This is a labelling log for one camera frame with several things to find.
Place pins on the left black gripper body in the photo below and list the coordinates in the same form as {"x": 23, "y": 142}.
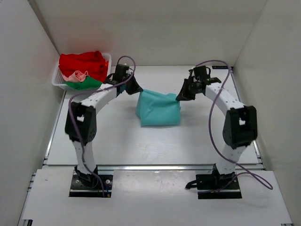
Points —
{"x": 132, "y": 78}

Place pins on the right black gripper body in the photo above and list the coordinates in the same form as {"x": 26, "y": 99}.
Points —
{"x": 194, "y": 86}

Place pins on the teal t shirt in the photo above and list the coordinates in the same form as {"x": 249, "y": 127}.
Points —
{"x": 158, "y": 110}

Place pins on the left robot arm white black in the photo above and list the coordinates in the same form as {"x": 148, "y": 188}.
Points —
{"x": 81, "y": 125}

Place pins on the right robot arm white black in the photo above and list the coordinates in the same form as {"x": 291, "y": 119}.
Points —
{"x": 240, "y": 125}

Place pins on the dark label plate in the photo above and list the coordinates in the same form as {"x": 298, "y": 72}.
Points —
{"x": 218, "y": 67}

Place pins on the green t shirt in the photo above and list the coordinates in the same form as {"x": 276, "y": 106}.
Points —
{"x": 88, "y": 84}

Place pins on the red t shirt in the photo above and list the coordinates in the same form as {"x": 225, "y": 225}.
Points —
{"x": 93, "y": 62}

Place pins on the pink t shirt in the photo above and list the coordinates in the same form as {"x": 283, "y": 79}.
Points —
{"x": 77, "y": 76}

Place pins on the white plastic basket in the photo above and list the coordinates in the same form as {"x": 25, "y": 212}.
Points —
{"x": 58, "y": 81}

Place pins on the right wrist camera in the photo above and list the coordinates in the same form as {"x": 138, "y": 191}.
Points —
{"x": 191, "y": 73}

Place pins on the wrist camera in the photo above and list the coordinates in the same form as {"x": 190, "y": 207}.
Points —
{"x": 124, "y": 67}
{"x": 191, "y": 73}

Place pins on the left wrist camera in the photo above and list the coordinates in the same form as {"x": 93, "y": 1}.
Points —
{"x": 124, "y": 67}

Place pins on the aluminium rail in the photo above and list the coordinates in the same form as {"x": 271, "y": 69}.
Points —
{"x": 154, "y": 167}

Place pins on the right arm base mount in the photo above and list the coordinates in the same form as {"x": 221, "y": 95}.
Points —
{"x": 207, "y": 186}

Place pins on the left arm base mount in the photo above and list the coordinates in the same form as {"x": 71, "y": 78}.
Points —
{"x": 91, "y": 190}

